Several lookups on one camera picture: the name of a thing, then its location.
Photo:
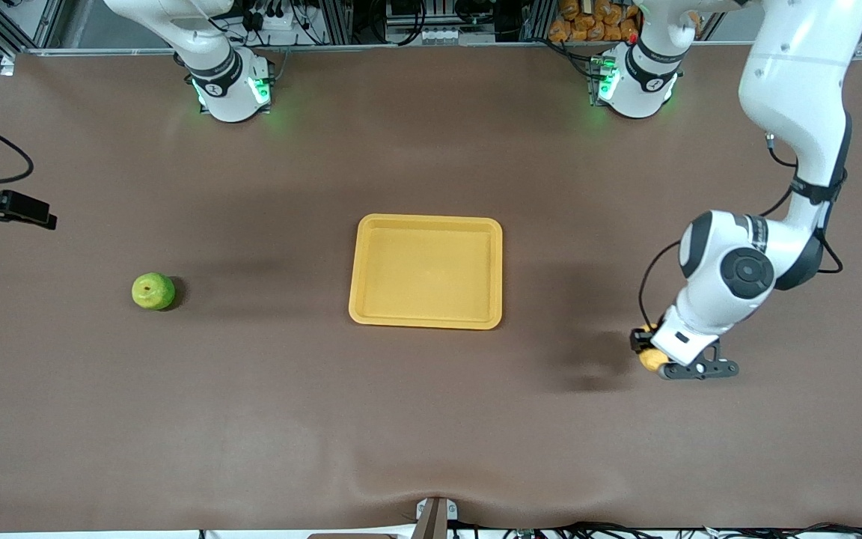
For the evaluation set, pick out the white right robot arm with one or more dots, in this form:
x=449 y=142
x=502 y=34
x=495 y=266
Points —
x=229 y=82

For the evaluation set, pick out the green apple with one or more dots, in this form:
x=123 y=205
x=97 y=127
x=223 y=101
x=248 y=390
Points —
x=153 y=292

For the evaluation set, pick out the pile of orange items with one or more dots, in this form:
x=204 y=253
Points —
x=592 y=21

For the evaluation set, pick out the brown table mat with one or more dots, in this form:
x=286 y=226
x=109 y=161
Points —
x=176 y=412

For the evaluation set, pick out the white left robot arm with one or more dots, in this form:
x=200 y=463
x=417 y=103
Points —
x=798 y=75

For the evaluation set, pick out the yellow plastic tray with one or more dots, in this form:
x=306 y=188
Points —
x=425 y=273

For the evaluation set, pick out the metal table clamp bracket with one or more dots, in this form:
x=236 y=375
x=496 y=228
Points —
x=435 y=518

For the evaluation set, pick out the white power strip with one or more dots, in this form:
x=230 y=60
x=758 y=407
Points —
x=274 y=19

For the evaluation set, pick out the aluminium table frame rail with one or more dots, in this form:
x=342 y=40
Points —
x=401 y=48

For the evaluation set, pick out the white connector block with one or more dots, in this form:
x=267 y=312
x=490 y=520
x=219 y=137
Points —
x=444 y=35

